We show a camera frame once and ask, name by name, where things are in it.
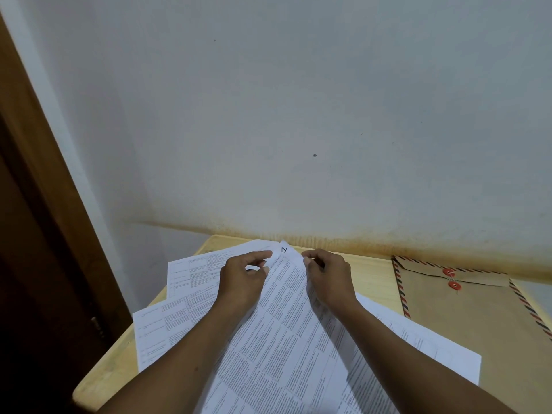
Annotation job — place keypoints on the brown envelope with striped edge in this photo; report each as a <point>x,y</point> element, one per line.
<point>474,332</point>

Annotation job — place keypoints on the person's right forearm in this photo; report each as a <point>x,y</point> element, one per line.
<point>409,366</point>

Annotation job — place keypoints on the dark wooden door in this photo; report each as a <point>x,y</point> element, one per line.
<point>34,297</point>

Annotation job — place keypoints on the person's left hand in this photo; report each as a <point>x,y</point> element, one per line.
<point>241,284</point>

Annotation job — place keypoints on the metal door hinge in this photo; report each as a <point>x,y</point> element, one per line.
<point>98,327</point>

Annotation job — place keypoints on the person's left forearm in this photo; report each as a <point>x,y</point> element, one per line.
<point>181,366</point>

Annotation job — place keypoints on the brown wooden door frame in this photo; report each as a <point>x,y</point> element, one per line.
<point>51,189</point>

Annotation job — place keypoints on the pile of printed white papers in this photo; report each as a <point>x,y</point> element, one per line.
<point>189,275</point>

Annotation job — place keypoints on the person's right hand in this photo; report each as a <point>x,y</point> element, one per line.
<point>332,284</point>

